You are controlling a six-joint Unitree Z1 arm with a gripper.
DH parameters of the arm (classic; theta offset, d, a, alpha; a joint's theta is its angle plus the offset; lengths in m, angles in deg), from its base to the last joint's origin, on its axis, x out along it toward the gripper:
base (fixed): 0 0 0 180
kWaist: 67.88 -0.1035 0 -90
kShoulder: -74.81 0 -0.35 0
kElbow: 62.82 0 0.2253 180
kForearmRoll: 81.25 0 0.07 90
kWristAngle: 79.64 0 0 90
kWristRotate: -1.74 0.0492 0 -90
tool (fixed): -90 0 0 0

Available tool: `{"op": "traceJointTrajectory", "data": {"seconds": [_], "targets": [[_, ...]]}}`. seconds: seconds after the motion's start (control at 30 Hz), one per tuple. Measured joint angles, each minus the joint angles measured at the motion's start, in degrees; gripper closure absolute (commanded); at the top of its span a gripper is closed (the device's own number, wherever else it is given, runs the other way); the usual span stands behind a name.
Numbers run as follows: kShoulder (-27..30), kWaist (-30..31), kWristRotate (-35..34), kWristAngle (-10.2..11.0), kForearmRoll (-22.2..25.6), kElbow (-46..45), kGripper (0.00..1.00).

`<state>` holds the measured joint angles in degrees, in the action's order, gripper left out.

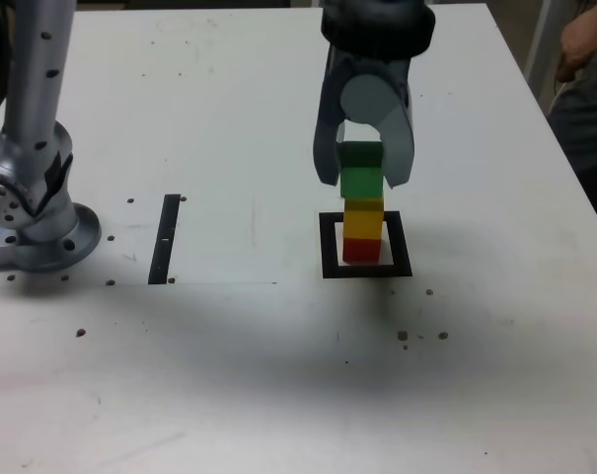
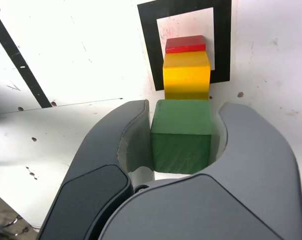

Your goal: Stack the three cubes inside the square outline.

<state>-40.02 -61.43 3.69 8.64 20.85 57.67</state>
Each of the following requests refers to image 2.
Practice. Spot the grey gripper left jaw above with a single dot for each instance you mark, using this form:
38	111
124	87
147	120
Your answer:
90	180

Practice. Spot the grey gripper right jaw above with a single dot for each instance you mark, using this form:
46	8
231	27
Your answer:
228	205

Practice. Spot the green cube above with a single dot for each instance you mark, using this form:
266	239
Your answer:
180	130

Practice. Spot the yellow cube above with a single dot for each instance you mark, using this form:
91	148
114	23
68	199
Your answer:
185	77

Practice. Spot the red cube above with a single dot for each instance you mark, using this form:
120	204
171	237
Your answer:
185	43

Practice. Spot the black tape square outline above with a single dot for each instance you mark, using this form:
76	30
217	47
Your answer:
147	37

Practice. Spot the black tape strip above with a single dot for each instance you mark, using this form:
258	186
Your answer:
23	70

